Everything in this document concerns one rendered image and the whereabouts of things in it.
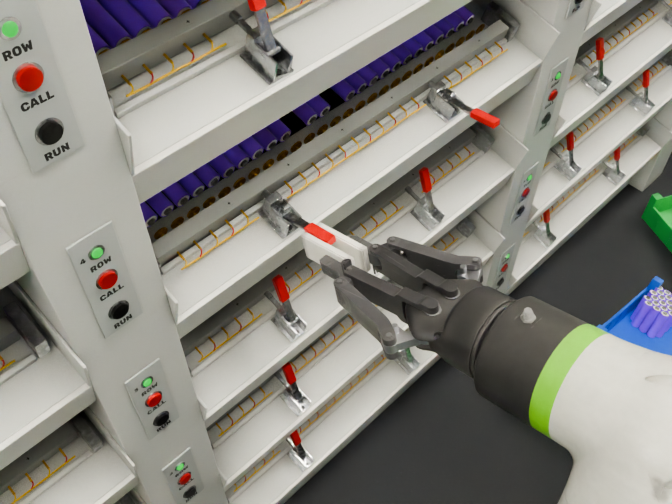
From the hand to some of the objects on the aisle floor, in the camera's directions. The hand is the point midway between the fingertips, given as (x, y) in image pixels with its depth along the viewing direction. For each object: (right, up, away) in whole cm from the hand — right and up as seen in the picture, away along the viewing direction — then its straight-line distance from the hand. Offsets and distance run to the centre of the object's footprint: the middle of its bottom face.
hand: (336, 252), depth 74 cm
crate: (+65, -21, +77) cm, 103 cm away
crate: (+90, 0, +102) cm, 136 cm away
